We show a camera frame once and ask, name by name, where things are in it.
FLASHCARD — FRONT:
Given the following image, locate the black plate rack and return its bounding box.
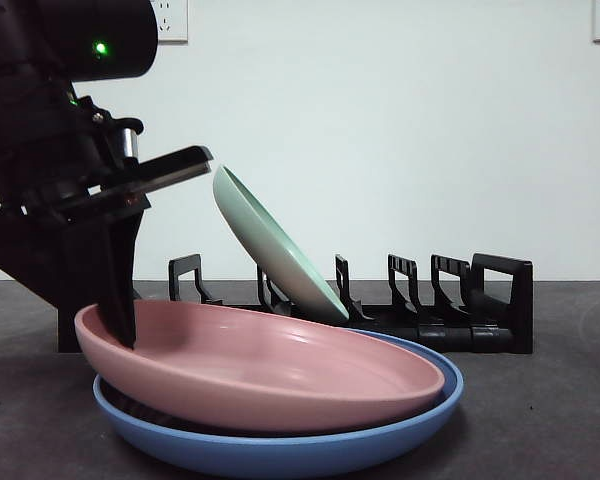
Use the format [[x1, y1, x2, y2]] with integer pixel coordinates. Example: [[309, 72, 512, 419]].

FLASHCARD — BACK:
[[57, 252, 535, 355]]

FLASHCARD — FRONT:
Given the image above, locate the green plate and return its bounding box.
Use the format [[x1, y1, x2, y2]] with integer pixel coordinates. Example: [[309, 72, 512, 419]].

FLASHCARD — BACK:
[[212, 163, 351, 324]]

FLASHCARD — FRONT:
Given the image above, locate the blue plate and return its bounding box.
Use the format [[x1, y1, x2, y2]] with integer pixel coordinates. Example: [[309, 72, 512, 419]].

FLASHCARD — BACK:
[[92, 327, 465, 480]]

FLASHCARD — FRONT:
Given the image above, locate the pink plate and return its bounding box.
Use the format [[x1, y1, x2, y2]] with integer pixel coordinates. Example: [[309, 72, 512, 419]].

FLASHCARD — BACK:
[[73, 298, 447, 435]]

